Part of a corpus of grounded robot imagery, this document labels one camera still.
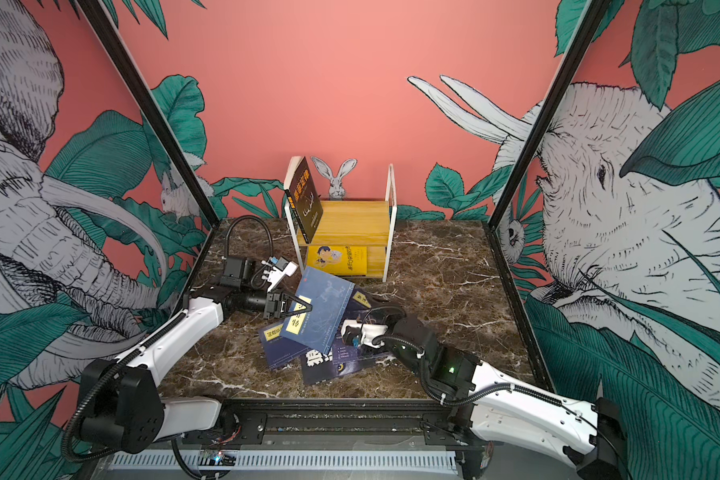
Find dark blue book left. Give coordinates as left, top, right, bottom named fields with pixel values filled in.
left=258, top=322, right=309, bottom=370

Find dark book with portrait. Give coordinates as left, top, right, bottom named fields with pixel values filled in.
left=331, top=328, right=391, bottom=368

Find wooden shelf with white frame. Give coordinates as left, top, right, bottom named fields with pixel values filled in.
left=284, top=156, right=398, bottom=281

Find black frame post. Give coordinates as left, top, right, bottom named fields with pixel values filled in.
left=74, top=0, right=220, bottom=228
left=488, top=0, right=613, bottom=229

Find blue book with yellow label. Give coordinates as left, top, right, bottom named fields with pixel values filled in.
left=282, top=267, right=355, bottom=355

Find dark blue book at back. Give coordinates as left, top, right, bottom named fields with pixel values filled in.
left=346, top=289, right=374, bottom=311

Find black right frame post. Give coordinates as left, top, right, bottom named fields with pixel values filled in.
left=488, top=0, right=613, bottom=229

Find black left frame post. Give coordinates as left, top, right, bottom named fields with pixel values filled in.
left=74, top=0, right=220, bottom=228

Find black book standing on shelf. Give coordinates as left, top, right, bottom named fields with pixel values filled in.
left=283, top=156, right=323, bottom=244

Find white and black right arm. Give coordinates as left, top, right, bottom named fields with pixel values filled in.
left=341, top=316, right=632, bottom=479

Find dark blue book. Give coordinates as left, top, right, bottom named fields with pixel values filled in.
left=258, top=322, right=309, bottom=370
left=346, top=289, right=374, bottom=311

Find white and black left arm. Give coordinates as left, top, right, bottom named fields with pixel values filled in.
left=61, top=257, right=298, bottom=463

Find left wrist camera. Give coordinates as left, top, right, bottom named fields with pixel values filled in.
left=261, top=257, right=298, bottom=292

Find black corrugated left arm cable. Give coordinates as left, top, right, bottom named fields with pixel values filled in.
left=224, top=215, right=275, bottom=265

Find white slotted cable duct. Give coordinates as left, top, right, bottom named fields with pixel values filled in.
left=109, top=449, right=458, bottom=473

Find black book at bottom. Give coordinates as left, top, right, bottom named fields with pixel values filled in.
left=300, top=350, right=366, bottom=386

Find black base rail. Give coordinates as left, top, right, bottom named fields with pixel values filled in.
left=184, top=400, right=488, bottom=449

